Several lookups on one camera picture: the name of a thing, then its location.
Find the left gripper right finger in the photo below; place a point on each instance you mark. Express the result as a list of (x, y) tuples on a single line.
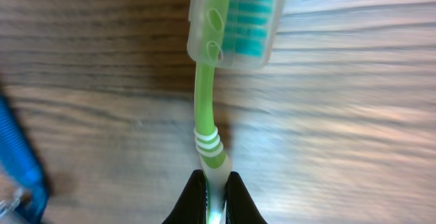
[(240, 207)]

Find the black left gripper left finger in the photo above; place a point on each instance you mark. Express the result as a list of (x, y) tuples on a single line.
[(190, 207)]

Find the blue disposable razor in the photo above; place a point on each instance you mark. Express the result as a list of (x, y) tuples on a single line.
[(21, 163)]

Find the green white toothbrush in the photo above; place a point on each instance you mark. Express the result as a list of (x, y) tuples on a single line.
[(226, 34)]

